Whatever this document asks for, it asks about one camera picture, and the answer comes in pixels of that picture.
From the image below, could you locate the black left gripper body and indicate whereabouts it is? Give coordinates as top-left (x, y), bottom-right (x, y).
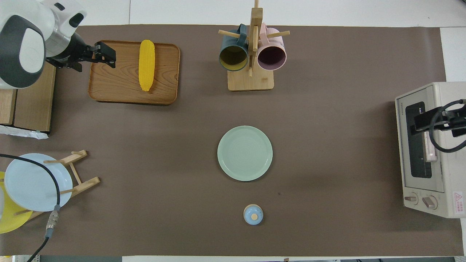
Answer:
top-left (47, 33), bottom-right (97, 72)

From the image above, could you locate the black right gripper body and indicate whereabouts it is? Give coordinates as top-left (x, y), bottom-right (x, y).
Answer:
top-left (441, 108), bottom-right (466, 138)

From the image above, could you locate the glass oven door with handle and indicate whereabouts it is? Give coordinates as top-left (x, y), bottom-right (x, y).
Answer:
top-left (395, 86), bottom-right (446, 193)

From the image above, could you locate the yellow corn cob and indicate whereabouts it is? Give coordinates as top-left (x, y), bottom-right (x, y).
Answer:
top-left (138, 39), bottom-right (156, 92)

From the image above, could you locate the pale green plate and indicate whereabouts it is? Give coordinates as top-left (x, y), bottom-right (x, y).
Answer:
top-left (217, 126), bottom-right (273, 182)

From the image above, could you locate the white toaster oven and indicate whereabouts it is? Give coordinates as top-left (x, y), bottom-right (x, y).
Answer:
top-left (395, 82), bottom-right (466, 219)

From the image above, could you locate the brown wooden tray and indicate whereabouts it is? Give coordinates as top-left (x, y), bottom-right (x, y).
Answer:
top-left (88, 40), bottom-right (181, 106)

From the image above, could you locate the white crumpled liner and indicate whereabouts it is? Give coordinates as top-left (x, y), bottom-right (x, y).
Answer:
top-left (0, 124), bottom-right (49, 140)

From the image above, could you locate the brown table mat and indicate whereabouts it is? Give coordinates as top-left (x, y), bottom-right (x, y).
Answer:
top-left (0, 25), bottom-right (463, 257)

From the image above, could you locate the dark blue mug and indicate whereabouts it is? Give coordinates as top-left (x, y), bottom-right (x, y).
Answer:
top-left (218, 24), bottom-right (249, 72)

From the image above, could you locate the wooden plate rack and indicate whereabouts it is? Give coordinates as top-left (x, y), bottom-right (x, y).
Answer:
top-left (13, 149), bottom-right (101, 221)

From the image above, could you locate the light blue plate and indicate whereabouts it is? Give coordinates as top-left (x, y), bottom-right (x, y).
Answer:
top-left (4, 153), bottom-right (74, 212)

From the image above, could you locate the wooden mug tree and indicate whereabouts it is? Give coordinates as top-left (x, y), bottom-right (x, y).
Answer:
top-left (218, 0), bottom-right (291, 91)

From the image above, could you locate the pink mug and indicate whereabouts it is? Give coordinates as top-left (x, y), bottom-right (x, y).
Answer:
top-left (257, 23), bottom-right (288, 71)

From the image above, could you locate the yellow plate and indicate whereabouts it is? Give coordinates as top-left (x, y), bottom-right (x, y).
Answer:
top-left (0, 171), bottom-right (34, 234)

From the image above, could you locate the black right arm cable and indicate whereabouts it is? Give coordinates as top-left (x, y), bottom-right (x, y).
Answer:
top-left (429, 99), bottom-right (466, 153)

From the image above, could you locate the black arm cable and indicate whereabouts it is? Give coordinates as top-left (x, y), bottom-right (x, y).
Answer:
top-left (429, 99), bottom-right (466, 153)
top-left (0, 153), bottom-right (62, 262)

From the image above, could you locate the black wire basket shelf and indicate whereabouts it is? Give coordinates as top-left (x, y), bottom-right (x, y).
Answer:
top-left (0, 62), bottom-right (57, 132)

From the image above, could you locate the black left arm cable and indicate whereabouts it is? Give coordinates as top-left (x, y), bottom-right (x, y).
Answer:
top-left (0, 153), bottom-right (62, 262)

